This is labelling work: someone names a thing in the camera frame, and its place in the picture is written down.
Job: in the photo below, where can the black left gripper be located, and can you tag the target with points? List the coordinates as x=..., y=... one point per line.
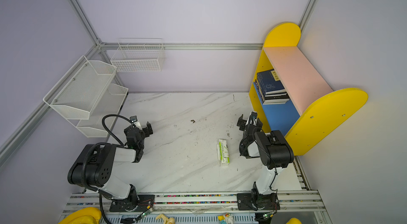
x=144, y=130

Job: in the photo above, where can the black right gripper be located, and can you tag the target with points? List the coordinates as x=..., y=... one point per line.
x=242, y=124

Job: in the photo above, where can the dark blue file underneath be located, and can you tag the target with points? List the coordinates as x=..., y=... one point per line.
x=273, y=96

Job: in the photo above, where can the blue file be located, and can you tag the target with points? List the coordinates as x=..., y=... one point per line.
x=269, y=74

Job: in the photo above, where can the black deer cover book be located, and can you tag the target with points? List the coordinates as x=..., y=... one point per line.
x=270, y=100

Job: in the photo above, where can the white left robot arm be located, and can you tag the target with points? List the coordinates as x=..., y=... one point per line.
x=92, y=169

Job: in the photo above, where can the white green carton box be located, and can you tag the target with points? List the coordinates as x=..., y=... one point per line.
x=223, y=152

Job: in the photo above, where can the yellow pink blue bookshelf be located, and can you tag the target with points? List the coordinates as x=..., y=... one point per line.
x=314, y=109

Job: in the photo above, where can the white mesh two-tier rack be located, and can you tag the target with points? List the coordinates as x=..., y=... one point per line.
x=87, y=93

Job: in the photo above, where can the beige toy figure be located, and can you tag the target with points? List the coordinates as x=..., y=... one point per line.
x=165, y=219

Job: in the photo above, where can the yellow object bottom left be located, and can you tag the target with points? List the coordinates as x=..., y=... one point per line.
x=85, y=216

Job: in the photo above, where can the yellow object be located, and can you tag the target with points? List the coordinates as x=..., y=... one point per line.
x=293, y=221
x=85, y=216

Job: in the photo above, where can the small colourful toy figure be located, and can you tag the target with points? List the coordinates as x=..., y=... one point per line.
x=226, y=219

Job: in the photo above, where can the yellow object bottom right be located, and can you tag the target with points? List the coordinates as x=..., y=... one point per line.
x=293, y=221

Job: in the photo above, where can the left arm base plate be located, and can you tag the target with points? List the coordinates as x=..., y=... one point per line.
x=139, y=204

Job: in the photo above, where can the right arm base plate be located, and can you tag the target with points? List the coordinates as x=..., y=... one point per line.
x=256, y=202

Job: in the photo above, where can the white wire wall basket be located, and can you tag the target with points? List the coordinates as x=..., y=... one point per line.
x=139, y=55

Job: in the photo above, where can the aluminium front rail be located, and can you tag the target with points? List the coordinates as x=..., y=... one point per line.
x=206, y=207

